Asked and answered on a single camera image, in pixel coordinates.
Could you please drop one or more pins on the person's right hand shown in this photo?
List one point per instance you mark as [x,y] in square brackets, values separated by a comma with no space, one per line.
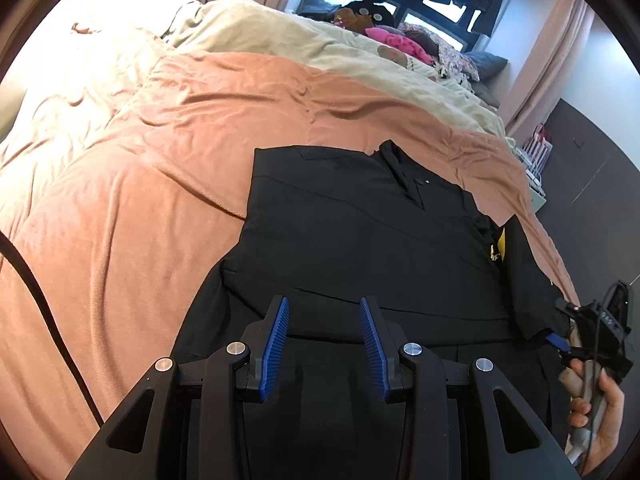
[612,420]

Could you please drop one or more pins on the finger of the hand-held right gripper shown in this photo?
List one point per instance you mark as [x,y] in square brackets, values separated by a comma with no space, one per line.
[559,341]
[566,307]

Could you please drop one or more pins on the floral pillow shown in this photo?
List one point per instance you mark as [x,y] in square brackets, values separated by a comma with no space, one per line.
[457,60]

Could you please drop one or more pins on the striped gift bag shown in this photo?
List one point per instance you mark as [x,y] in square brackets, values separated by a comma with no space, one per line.
[539,147]

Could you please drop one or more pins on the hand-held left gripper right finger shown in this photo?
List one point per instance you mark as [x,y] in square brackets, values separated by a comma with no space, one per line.
[376,355]

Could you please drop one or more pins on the beige blanket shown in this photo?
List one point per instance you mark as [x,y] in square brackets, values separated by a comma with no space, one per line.
[310,40]

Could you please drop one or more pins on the black shirt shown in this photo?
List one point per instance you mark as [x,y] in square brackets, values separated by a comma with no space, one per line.
[350,240]

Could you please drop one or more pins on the orange blanket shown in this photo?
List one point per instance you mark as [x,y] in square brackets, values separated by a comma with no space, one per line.
[150,220]

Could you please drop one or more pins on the brown plush toy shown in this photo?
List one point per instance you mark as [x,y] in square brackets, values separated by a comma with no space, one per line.
[357,16]

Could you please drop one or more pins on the blue grey pillow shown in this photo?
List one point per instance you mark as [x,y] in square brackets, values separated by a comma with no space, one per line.
[490,62]

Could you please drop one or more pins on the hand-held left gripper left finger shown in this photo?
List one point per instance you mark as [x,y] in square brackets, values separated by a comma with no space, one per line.
[272,355]

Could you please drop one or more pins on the pink cloth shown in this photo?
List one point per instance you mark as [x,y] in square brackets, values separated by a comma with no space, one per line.
[397,42]

